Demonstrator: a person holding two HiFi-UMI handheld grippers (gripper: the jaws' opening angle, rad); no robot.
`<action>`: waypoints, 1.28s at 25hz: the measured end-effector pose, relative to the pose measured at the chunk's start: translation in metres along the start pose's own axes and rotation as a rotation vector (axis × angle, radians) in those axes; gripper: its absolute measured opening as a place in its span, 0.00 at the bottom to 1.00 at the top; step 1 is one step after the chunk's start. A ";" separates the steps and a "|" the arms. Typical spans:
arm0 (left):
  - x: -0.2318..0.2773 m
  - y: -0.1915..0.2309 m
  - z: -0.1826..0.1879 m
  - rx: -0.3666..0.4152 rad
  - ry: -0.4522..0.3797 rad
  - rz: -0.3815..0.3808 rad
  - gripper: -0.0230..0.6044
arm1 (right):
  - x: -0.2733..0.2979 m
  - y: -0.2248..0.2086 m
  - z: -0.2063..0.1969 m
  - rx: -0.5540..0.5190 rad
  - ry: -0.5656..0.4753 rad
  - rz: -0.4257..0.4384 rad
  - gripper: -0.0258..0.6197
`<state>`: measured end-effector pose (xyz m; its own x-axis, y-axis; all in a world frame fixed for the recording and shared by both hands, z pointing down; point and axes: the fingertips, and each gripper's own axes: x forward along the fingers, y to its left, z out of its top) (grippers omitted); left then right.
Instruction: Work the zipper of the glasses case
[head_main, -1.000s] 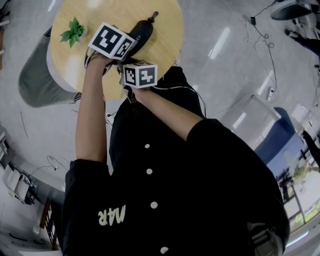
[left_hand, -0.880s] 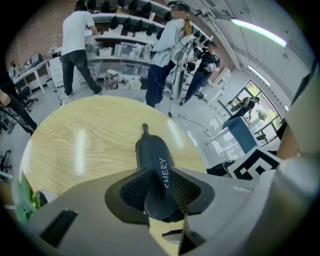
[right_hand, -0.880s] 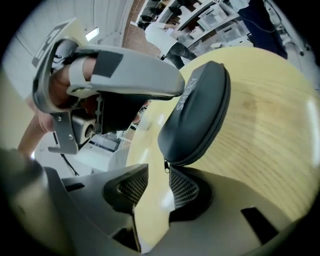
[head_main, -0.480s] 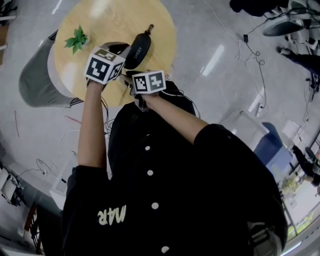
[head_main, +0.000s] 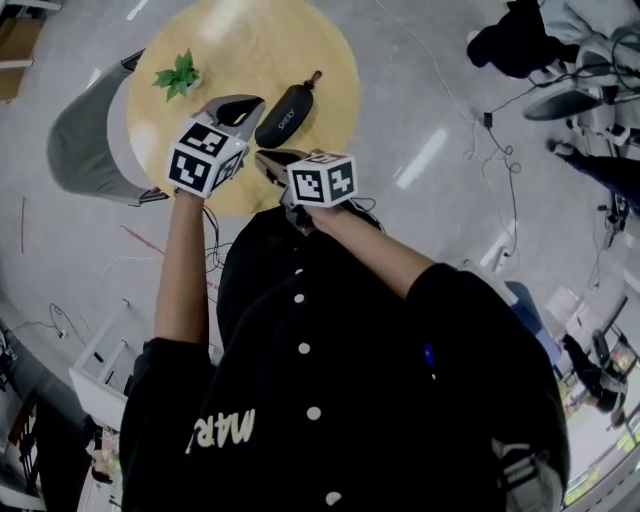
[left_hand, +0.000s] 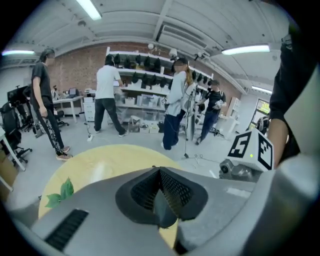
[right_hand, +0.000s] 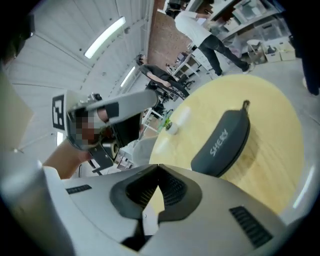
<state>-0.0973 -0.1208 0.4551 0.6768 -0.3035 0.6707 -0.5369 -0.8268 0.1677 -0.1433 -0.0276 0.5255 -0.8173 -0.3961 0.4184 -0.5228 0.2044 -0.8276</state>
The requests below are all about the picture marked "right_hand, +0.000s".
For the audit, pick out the white shelving unit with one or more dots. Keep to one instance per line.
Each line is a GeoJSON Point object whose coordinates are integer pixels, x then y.
{"type": "Point", "coordinates": [250, 20]}

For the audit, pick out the black zippered case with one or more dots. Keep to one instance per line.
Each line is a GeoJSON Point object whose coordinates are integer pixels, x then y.
{"type": "Point", "coordinates": [222, 142]}

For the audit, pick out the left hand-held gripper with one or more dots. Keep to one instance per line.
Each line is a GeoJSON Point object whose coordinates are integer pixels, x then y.
{"type": "Point", "coordinates": [58, 112]}

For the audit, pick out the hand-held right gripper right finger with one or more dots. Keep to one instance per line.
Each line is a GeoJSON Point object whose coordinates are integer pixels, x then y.
{"type": "Point", "coordinates": [212, 225]}

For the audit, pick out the white storage box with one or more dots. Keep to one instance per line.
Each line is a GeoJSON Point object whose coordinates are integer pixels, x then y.
{"type": "Point", "coordinates": [287, 51]}
{"type": "Point", "coordinates": [272, 53]}

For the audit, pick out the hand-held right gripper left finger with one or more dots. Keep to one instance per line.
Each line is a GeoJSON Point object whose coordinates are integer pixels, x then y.
{"type": "Point", "coordinates": [95, 200]}

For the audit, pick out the person's left forearm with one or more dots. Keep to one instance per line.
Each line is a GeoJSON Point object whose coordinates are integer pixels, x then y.
{"type": "Point", "coordinates": [63, 160]}

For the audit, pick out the ceiling strip light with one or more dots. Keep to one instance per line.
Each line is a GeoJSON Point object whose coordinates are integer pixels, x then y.
{"type": "Point", "coordinates": [127, 77]}
{"type": "Point", "coordinates": [105, 37]}

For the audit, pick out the small potted green plant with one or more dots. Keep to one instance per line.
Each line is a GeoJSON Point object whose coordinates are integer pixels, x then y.
{"type": "Point", "coordinates": [172, 127]}

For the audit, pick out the round wooden table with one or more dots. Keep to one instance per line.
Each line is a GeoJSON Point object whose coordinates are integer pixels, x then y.
{"type": "Point", "coordinates": [275, 125]}

